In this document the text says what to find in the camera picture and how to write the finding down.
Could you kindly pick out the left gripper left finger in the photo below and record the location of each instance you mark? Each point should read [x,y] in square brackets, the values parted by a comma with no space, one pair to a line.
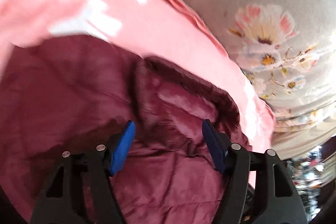
[119,146]

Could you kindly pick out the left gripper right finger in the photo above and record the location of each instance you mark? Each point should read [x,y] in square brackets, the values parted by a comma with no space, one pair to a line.
[218,145]

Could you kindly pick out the cluttered items beside bed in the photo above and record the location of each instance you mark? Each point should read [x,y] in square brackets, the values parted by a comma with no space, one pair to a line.
[313,174]

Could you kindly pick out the grey floral bed sheet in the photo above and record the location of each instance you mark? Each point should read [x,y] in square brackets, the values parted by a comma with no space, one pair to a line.
[286,48]

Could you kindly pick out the pink fleece blanket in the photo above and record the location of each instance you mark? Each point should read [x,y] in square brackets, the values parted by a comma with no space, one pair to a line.
[73,72]

